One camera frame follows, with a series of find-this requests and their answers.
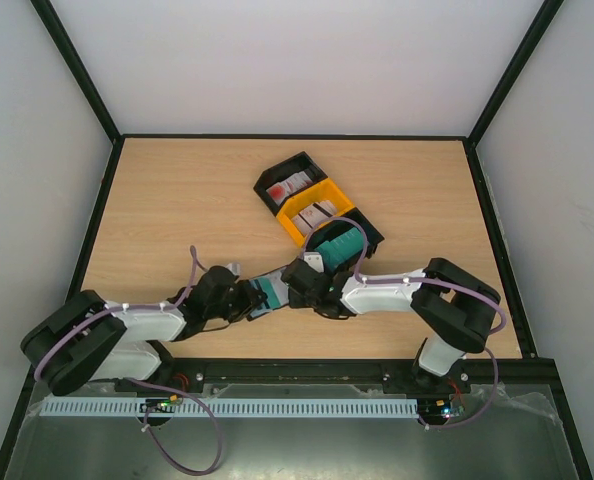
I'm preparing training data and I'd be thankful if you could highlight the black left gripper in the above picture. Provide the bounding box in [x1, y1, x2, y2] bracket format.
[207, 280, 268, 324]

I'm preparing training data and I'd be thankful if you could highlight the black leather card holder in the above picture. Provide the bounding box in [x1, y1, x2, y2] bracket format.
[247, 266, 289, 321]

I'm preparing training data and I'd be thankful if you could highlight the teal credit card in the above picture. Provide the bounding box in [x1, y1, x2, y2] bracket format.
[251, 270, 289, 312]

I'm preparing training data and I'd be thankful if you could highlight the black bin with teal cards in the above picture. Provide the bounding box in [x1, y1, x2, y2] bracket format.
[305, 208, 384, 274]

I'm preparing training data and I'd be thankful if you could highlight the yellow plastic bin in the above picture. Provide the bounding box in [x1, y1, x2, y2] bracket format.
[276, 178, 355, 246]

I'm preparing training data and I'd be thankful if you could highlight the black bin with red cards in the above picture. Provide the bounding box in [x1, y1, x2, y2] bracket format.
[253, 151, 328, 215]

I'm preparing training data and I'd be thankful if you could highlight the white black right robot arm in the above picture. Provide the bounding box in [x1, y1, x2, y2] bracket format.
[281, 258, 507, 392]

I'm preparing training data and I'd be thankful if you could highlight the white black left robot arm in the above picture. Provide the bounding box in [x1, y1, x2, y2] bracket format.
[20, 266, 267, 396]

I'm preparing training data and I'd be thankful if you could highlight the teal card stack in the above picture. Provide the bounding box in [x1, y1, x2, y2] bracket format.
[315, 227, 369, 273]

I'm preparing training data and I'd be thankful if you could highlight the white floral card stack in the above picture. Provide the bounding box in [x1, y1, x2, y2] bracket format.
[291, 200, 337, 235]

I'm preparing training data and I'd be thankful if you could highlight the red white card stack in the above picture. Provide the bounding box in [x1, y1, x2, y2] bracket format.
[266, 171, 312, 205]

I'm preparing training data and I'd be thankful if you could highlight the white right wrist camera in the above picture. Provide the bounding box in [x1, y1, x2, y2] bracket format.
[302, 251, 325, 273]

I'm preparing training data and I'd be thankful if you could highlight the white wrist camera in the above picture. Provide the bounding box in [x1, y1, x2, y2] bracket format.
[226, 262, 241, 277]
[302, 251, 325, 273]

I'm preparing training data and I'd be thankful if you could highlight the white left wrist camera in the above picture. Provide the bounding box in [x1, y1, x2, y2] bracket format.
[226, 262, 241, 277]

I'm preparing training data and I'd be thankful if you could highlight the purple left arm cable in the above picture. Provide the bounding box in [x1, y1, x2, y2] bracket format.
[32, 244, 226, 474]

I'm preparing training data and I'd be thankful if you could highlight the white slotted cable duct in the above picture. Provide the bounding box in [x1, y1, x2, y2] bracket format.
[39, 397, 418, 419]

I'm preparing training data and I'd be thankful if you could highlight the black aluminium frame rail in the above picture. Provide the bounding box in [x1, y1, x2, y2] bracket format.
[26, 355, 561, 396]

